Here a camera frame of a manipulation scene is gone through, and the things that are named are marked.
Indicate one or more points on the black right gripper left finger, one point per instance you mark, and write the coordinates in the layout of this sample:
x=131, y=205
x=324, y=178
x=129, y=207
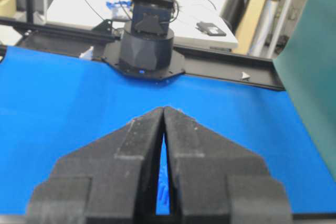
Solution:
x=111, y=180

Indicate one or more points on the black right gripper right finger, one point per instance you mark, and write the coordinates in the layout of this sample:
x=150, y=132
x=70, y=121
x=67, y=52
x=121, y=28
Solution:
x=215, y=180

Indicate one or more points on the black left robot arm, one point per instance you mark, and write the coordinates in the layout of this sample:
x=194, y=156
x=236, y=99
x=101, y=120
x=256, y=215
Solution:
x=145, y=49

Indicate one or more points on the blue table mat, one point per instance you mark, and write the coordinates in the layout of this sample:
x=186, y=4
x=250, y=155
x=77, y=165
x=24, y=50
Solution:
x=53, y=104

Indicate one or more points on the green backdrop sheet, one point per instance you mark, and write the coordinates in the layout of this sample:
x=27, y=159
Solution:
x=307, y=69

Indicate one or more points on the black flat device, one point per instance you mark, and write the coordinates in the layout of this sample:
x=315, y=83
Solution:
x=210, y=29

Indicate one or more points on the white side table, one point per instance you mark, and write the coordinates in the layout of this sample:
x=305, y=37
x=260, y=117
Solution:
x=87, y=14

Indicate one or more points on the black frame rail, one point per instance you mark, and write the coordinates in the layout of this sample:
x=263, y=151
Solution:
x=212, y=64

